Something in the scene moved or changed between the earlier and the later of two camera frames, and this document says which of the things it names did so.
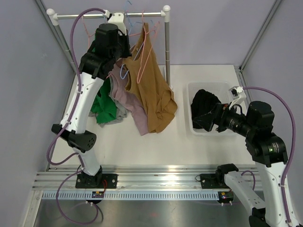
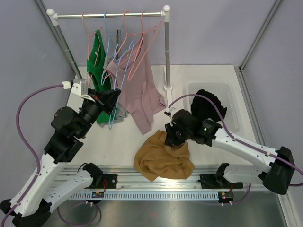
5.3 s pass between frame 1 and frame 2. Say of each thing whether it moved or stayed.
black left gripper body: moved
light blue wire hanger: moved
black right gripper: moved
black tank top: stayed
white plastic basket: stayed
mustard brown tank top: moved
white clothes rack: stayed
